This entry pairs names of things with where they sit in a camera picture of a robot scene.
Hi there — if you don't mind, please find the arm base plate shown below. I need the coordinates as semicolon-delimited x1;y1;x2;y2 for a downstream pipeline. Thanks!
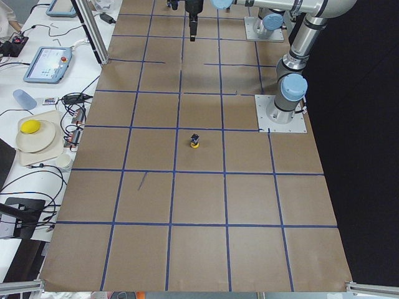
244;17;284;42
255;95;307;133

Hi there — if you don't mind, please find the beige round plate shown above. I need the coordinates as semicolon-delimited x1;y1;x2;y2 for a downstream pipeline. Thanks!
16;120;56;153

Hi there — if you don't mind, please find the near teach pendant tablet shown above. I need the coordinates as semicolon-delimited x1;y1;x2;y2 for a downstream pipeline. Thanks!
23;47;72;84

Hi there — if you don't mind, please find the brown paper table cover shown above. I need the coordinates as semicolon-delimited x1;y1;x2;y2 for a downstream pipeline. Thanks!
41;1;351;292

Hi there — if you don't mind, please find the person in white shirt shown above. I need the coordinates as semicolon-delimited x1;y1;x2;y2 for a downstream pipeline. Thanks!
0;1;22;43

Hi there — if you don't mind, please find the translucent blue cup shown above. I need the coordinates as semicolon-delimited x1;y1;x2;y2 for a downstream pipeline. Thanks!
12;89;37;110

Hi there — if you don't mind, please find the aluminium frame post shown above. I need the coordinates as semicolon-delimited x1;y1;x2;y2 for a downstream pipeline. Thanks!
71;0;109;65

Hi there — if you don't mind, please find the black camera stand base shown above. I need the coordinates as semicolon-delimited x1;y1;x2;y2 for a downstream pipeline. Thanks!
1;197;46;239

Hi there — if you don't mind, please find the black power adapter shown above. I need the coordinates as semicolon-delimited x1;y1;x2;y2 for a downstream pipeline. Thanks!
100;12;116;24

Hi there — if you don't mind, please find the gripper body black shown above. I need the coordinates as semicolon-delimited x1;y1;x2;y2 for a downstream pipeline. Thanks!
185;0;204;15

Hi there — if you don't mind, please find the yellow lemon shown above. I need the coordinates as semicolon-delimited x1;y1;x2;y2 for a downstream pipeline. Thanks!
19;120;41;134

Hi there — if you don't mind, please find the teach pendant tablet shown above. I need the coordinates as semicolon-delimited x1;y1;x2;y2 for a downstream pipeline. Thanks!
23;47;72;84
46;0;77;17

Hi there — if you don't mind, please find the beige square tray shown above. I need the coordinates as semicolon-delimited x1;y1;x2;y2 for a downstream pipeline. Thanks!
16;110;64;166

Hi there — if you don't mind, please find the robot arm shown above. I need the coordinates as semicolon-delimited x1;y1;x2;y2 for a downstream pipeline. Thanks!
211;0;356;125
252;7;285;40

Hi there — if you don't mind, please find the yellow push button switch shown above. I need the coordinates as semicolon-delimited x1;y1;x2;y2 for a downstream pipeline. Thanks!
190;133;200;149

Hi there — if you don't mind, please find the white paper cup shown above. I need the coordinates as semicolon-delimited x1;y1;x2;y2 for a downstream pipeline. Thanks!
55;154;74;171

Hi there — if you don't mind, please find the far teach pendant tablet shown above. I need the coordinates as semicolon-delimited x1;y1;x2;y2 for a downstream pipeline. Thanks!
46;0;77;17

